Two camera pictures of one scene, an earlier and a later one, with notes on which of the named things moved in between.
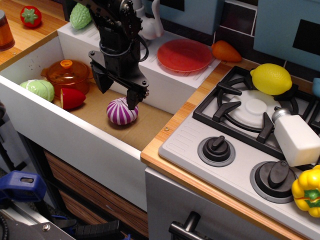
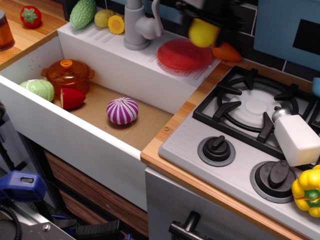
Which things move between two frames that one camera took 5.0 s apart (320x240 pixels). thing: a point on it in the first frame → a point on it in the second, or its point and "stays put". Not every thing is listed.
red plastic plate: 184,55 stays put
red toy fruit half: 70,98 stays put
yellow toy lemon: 271,79 → 202,33
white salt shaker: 298,138 stays put
